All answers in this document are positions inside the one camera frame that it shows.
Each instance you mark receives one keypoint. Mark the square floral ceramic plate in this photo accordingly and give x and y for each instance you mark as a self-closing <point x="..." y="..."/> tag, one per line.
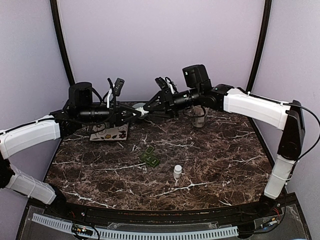
<point x="103" y="133"/>

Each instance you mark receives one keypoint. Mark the black frame post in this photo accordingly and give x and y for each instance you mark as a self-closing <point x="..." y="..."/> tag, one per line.
<point x="61" y="41"/>
<point x="260" y="44"/>

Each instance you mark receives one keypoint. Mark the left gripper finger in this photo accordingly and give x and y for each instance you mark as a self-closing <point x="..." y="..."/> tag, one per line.
<point x="130" y="117"/>
<point x="131" y="110"/>

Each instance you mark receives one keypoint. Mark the cream coral-print mug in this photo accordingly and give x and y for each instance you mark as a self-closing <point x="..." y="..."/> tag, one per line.
<point x="198" y="115"/>

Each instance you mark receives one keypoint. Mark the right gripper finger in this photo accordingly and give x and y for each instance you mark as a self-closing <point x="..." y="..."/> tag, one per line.
<point x="155" y="103"/>
<point x="159" y="113"/>

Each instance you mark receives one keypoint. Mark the right teal ceramic bowl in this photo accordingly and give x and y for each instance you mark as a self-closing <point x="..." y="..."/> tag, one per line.
<point x="139" y="104"/>

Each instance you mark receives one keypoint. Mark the right black frame post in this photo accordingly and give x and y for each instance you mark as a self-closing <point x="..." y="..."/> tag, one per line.
<point x="260" y="44"/>

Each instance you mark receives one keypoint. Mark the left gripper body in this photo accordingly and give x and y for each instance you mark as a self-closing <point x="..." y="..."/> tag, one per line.
<point x="114" y="116"/>

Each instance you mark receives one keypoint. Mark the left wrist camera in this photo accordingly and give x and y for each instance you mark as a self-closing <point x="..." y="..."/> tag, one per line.
<point x="110" y="97"/>

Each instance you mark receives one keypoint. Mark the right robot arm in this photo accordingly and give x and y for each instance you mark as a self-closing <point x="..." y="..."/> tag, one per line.
<point x="285" y="116"/>

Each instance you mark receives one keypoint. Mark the white pill bottle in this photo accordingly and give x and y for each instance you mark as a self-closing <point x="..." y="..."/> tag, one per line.
<point x="143" y="113"/>
<point x="177" y="171"/>

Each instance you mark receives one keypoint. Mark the white slotted cable duct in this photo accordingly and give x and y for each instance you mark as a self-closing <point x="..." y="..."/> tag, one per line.
<point x="122" y="231"/>

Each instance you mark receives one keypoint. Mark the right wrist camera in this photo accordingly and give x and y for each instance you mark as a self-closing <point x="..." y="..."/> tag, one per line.
<point x="166" y="83"/>

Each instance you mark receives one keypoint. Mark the black front table rail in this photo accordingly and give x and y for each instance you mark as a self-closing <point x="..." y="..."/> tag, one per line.
<point x="139" y="204"/>

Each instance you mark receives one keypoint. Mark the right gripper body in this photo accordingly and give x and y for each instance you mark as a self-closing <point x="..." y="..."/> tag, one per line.
<point x="168" y="99"/>

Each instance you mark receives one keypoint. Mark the small green circuit board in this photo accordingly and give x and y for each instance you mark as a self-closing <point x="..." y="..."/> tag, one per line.
<point x="81" y="230"/>

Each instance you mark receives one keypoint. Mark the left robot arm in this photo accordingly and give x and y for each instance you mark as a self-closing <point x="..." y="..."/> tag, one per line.
<point x="79" y="111"/>

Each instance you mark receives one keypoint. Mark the left black frame post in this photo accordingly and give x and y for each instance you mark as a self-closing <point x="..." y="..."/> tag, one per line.
<point x="61" y="41"/>

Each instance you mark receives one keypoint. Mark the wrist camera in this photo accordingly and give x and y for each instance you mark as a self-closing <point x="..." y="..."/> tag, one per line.
<point x="110" y="97"/>
<point x="166" y="83"/>

